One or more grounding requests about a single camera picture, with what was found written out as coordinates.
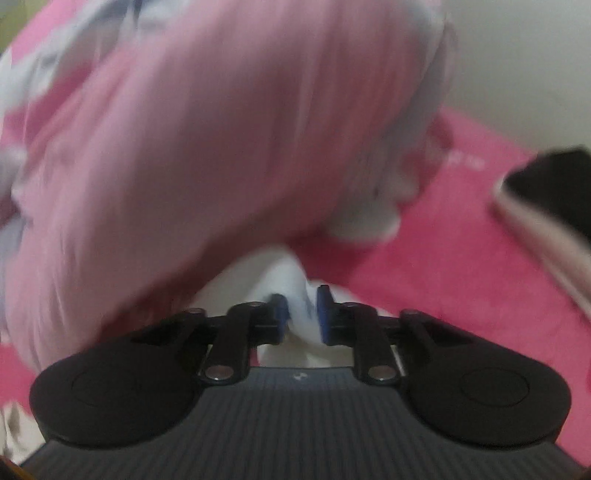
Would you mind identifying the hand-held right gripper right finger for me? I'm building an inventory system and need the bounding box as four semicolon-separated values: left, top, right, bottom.
316;285;472;386

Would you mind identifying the white sweatshirt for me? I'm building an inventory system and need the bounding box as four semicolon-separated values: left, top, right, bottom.
203;244;407;370

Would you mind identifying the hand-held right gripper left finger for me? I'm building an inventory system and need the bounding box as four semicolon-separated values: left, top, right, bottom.
134;293;291;386

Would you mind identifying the pink floral bed blanket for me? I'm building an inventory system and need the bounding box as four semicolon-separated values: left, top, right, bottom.
0;108;591;467

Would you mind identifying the pink patterned quilt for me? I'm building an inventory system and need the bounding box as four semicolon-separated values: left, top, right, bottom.
0;0;455;370

